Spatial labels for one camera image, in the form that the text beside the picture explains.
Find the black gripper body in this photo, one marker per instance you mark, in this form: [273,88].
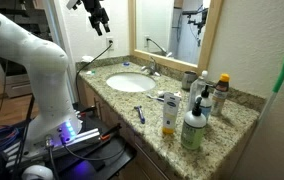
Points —
[97,13]

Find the blue and white toothbrush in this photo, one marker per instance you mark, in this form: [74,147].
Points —
[154,97]

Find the green pump soap bottle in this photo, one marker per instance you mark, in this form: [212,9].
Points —
[192,131]

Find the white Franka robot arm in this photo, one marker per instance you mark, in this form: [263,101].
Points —
[45,66]

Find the chrome faucet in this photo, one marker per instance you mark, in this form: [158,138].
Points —
[152,69]

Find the grey metal cup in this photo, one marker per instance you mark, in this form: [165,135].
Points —
[188,80]

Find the clear bottle white cap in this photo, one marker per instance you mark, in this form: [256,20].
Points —
[204,74]

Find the brown spray bottle orange cap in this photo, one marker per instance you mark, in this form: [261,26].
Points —
[219,96]

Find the small blue plastic object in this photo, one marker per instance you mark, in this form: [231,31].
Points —
[126,64]

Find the white green contact lens case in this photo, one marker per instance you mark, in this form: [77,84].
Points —
[90,72]

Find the white oval sink basin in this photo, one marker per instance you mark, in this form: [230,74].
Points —
[130,82]

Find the orange black clamp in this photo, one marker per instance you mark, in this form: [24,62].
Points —
[110,132]
[87,111]

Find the blue razor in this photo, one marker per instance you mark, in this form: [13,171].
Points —
[140,114]

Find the grey drawer unit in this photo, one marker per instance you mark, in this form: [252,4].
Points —
[17,86]

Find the white lotion tube yellow cap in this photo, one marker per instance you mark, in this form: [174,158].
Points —
[170,111]

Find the wood framed mirror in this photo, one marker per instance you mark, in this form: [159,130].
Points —
[212,40]

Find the black robot cart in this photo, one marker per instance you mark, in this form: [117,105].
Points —
[112,156]

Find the wooden vanity cabinet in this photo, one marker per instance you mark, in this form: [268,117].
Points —
[142,160]

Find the white round device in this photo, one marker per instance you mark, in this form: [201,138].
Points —
[37,173]

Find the white wall outlet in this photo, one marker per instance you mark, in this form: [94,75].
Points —
[110,42]

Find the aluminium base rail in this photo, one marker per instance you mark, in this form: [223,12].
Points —
[82,137]

